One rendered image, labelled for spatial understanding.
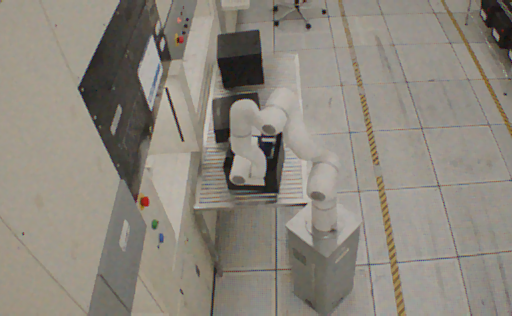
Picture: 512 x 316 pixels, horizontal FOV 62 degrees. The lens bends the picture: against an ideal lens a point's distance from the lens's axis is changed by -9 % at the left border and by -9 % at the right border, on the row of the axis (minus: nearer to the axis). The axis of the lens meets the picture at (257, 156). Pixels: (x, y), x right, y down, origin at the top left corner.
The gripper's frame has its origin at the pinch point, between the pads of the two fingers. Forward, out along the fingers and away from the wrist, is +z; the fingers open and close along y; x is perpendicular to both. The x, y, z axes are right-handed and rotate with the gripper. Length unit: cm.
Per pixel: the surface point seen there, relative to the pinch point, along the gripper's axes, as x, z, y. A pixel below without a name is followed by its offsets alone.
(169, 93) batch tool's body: 22.8, 1.6, -37.5
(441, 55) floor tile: -102, 223, 139
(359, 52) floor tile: -102, 222, 58
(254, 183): -24.0, -13.3, 1.5
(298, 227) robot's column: -31, -34, 26
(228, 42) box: -3, 86, -30
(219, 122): -19.6, 27.3, -25.2
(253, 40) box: -3, 88, -13
